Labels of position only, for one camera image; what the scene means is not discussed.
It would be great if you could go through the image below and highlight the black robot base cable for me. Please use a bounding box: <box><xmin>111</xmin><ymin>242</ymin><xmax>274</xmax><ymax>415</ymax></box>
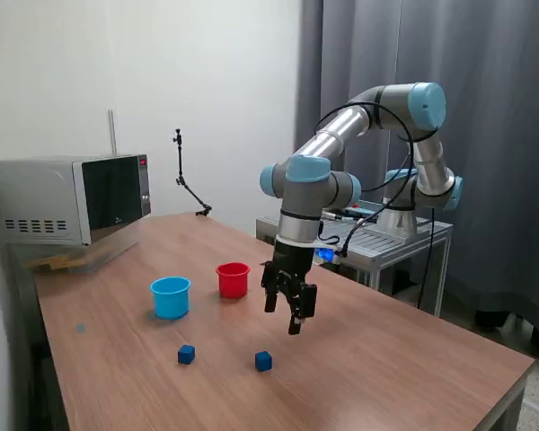
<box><xmin>416</xmin><ymin>208</ymin><xmax>436</xmax><ymax>311</ymax></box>

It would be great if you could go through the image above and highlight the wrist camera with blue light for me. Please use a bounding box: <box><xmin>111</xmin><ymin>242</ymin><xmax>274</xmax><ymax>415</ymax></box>
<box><xmin>314</xmin><ymin>244</ymin><xmax>347</xmax><ymax>266</ymax></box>

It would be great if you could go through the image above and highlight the silver microwave oven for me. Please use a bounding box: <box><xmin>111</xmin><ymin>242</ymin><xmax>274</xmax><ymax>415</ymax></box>
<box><xmin>0</xmin><ymin>154</ymin><xmax>153</xmax><ymax>247</ymax></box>

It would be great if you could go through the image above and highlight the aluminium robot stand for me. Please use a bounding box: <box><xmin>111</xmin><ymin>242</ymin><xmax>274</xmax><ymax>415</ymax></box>
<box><xmin>255</xmin><ymin>215</ymin><xmax>454</xmax><ymax>318</ymax></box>

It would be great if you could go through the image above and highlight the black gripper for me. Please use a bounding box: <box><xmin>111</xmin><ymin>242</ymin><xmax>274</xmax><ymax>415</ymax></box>
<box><xmin>260</xmin><ymin>240</ymin><xmax>319</xmax><ymax>337</ymax></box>

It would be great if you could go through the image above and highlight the red plastic cup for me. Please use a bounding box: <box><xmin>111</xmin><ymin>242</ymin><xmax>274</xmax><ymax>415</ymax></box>
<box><xmin>216</xmin><ymin>262</ymin><xmax>252</xmax><ymax>300</ymax></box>

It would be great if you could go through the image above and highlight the blue plastic cup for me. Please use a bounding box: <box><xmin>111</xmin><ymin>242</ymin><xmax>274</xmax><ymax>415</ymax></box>
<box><xmin>150</xmin><ymin>276</ymin><xmax>192</xmax><ymax>321</ymax></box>

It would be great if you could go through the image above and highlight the blue grey teach pendant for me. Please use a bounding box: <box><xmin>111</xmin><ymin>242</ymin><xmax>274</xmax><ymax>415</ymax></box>
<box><xmin>343</xmin><ymin>201</ymin><xmax>382</xmax><ymax>219</ymax></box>

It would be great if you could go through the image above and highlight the black cable with metal connector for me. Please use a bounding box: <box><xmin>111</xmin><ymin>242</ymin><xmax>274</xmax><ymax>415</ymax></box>
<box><xmin>323</xmin><ymin>209</ymin><xmax>369</xmax><ymax>225</ymax></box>

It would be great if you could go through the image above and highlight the grey curtain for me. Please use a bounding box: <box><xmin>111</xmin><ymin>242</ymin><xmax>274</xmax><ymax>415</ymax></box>
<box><xmin>294</xmin><ymin>0</ymin><xmax>539</xmax><ymax>336</ymax></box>

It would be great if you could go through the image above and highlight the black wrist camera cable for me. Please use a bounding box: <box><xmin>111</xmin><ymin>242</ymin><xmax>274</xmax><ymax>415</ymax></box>
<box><xmin>314</xmin><ymin>101</ymin><xmax>417</xmax><ymax>257</ymax></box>

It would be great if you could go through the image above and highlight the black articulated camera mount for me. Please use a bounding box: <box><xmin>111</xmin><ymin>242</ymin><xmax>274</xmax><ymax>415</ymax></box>
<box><xmin>171</xmin><ymin>128</ymin><xmax>213</xmax><ymax>217</ymax></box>

